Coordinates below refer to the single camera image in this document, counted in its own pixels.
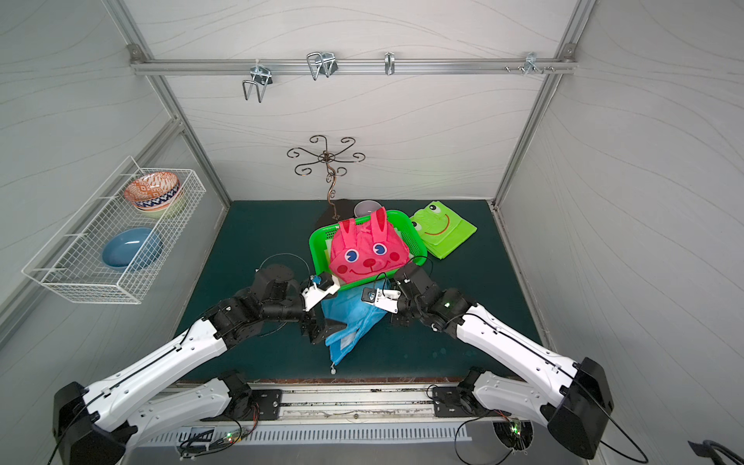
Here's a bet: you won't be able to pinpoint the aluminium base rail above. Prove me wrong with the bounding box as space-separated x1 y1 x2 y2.
115 381 595 429

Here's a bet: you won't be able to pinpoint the metal bracket hook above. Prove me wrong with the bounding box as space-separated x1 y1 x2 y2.
504 52 555 76

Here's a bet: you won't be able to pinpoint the small metal hook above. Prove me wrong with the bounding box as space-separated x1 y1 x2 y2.
384 52 395 76

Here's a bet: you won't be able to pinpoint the white wire wall basket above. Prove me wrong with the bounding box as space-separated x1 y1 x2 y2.
22 158 207 304

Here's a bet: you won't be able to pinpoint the metal clip hook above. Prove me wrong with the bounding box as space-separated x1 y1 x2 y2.
306 52 338 81

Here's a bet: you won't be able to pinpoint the lilac ceramic bowl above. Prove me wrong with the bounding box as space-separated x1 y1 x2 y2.
354 200 383 218

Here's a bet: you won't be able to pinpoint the green frog raincoat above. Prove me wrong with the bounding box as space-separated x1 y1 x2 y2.
410 201 478 260

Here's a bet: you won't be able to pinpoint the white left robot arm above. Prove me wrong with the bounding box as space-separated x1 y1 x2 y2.
52 265 340 464

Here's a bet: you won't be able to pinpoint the orange patterned bowl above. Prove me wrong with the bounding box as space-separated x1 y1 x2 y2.
122 172 181 212

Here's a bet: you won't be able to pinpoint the blue ceramic bowl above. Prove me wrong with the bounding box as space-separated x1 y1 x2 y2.
101 228 163 271

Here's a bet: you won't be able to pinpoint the metal double hook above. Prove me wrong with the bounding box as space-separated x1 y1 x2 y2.
242 64 273 103

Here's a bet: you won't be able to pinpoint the pink bunny raincoat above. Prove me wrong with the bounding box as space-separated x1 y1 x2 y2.
329 208 410 284

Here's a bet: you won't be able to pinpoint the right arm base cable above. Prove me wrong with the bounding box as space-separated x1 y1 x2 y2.
452 413 534 464

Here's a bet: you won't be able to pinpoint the green plastic basket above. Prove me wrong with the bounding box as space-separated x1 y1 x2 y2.
309 209 427 290

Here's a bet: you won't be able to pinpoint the blue raincoat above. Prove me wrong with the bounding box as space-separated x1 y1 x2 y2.
321 287 387 365

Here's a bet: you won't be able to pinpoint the aluminium top rail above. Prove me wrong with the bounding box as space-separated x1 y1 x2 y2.
131 54 579 78

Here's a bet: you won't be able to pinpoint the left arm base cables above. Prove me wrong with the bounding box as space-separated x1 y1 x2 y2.
176 400 260 460

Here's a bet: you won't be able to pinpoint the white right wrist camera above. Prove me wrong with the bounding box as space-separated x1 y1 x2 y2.
362 287 402 314

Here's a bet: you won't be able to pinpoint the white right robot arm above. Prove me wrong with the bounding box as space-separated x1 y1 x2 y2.
393 263 613 459

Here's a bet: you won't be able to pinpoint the dark metal hook stand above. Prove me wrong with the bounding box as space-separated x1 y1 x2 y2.
286 135 366 229

